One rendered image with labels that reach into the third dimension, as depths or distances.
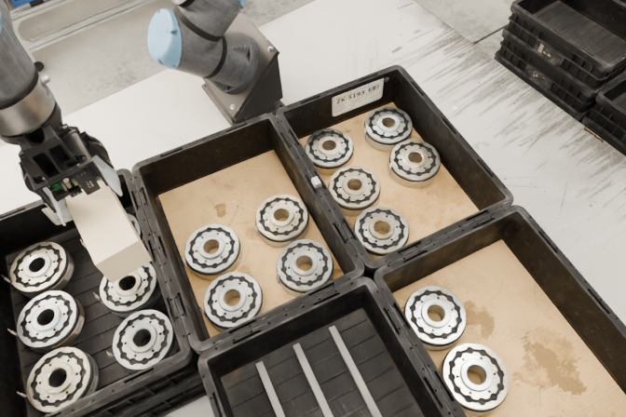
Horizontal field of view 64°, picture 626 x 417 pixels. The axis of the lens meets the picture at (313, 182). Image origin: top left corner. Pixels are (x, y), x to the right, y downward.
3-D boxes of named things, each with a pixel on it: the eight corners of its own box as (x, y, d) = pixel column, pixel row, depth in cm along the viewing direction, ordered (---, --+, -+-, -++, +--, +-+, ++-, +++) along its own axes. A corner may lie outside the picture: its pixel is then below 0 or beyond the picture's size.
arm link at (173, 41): (182, 56, 122) (132, 39, 111) (212, 11, 116) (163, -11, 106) (201, 88, 117) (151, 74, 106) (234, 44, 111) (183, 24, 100)
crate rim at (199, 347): (132, 172, 98) (129, 165, 96) (273, 118, 105) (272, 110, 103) (197, 360, 77) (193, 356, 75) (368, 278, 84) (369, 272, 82)
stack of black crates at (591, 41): (479, 96, 208) (509, 3, 171) (529, 65, 217) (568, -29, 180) (555, 158, 189) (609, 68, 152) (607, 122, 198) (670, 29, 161)
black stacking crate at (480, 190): (279, 147, 112) (274, 113, 103) (394, 101, 119) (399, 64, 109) (366, 298, 92) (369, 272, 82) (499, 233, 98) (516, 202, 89)
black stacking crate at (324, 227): (149, 198, 106) (130, 167, 97) (278, 147, 112) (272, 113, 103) (210, 374, 85) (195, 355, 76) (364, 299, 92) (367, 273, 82)
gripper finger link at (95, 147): (96, 183, 70) (51, 155, 63) (91, 175, 71) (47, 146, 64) (123, 162, 71) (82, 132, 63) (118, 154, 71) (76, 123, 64)
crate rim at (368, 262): (274, 118, 105) (272, 110, 103) (398, 70, 111) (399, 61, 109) (368, 277, 84) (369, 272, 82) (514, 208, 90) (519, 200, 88)
